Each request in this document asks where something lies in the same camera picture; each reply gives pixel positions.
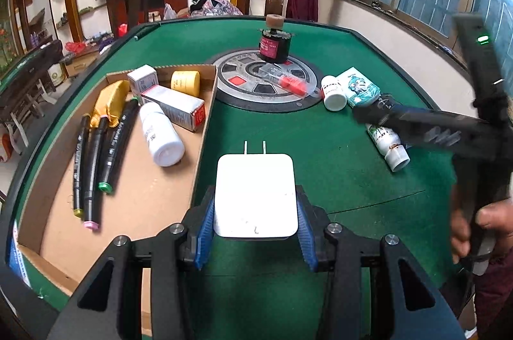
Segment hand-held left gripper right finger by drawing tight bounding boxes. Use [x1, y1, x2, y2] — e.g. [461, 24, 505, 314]
[294, 185, 467, 340]

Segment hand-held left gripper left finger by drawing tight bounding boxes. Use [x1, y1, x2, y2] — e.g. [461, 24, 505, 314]
[46, 185, 217, 340]

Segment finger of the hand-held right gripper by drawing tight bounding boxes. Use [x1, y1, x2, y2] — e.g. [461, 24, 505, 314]
[353, 101, 479, 136]
[405, 133, 477, 158]

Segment white bottle green label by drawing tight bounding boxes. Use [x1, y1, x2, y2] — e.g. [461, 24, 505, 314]
[366, 123, 410, 172]

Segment white power adapter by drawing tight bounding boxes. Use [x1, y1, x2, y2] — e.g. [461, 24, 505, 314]
[214, 140, 300, 240]

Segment cardboard box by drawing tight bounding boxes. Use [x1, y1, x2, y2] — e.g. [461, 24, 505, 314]
[18, 63, 219, 296]

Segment plain white bottle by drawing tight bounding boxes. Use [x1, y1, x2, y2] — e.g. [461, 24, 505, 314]
[139, 102, 186, 167]

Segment black marker green cap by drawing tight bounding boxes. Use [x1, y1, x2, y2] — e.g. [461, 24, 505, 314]
[98, 98, 139, 194]

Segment black marker pink cap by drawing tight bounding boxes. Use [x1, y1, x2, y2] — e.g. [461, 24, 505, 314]
[82, 115, 110, 232]

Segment white carton red end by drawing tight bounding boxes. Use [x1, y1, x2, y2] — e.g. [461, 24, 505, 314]
[140, 85, 206, 132]

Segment black marker yellow cap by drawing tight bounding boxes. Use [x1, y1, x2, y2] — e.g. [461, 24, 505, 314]
[72, 115, 92, 218]

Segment yellow round jar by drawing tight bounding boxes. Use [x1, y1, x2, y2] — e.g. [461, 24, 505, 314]
[171, 71, 200, 97]

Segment small white carton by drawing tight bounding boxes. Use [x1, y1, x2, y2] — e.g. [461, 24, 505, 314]
[127, 64, 159, 94]

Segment person's right hand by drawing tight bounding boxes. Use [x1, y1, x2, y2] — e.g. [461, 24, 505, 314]
[451, 196, 513, 264]

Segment teal printed box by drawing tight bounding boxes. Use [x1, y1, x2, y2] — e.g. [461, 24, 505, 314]
[337, 66, 381, 108]

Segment white bottle red label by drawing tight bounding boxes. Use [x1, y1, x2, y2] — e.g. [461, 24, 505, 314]
[321, 75, 347, 112]

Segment clear tube red contents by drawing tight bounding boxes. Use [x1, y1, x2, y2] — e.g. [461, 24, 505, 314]
[258, 65, 321, 98]

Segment round grey table centre panel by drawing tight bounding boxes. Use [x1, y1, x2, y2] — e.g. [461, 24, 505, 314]
[206, 48, 324, 110]

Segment yellow fabric pouch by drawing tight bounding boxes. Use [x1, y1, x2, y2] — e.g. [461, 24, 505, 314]
[89, 80, 132, 129]

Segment black jar with cork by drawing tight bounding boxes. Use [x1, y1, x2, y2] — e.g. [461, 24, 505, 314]
[256, 14, 299, 64]

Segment blue white printed sheet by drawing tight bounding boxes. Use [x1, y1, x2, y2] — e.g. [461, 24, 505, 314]
[8, 220, 33, 288]

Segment closed cardboard carton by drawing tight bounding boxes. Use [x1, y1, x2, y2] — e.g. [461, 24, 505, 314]
[64, 51, 101, 78]

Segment floral cloth pile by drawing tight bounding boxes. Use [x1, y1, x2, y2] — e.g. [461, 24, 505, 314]
[190, 0, 243, 17]

